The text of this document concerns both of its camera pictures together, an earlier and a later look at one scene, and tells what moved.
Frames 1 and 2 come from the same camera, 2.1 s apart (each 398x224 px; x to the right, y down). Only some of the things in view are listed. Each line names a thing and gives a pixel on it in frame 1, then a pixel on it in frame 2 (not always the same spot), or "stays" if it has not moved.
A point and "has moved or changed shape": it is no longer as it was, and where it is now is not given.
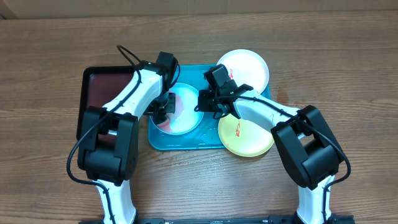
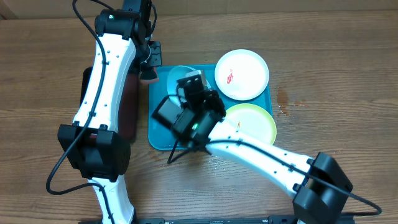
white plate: (246, 66) stays
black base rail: (334, 219) stays
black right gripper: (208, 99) to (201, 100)
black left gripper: (171, 109) to (157, 50)
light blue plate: (190, 117) has moved or changed shape
